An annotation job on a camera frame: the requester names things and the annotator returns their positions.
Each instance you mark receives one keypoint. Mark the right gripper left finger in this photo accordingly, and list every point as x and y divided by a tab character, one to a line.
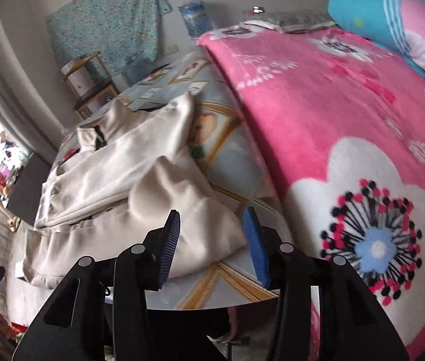
69	325

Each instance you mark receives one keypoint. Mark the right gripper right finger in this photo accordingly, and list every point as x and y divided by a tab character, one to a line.
352	324

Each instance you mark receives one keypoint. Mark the cream zip-up jacket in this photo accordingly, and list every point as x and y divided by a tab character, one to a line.
131	170

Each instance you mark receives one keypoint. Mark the dark grey cabinet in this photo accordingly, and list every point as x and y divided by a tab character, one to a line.
27	190

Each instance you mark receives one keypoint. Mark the pink floral blanket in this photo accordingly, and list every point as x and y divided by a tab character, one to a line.
340	123

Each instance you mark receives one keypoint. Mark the fruit pattern blue tablecloth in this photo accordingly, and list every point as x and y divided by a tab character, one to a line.
223	149

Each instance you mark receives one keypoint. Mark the wooden chair black seat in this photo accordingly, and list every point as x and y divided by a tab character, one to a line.
90	93

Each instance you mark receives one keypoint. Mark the empty clear water jug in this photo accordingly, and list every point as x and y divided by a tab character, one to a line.
135	71

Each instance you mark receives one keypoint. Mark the blue cartoon pillow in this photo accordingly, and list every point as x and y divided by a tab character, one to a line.
398	25

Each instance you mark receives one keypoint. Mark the grey lace pillow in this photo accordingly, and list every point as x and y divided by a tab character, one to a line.
302	21

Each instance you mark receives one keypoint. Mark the blue water jug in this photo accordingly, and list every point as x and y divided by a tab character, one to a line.
195	18

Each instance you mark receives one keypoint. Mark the teal floral wall cloth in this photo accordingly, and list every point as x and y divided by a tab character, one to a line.
123	31

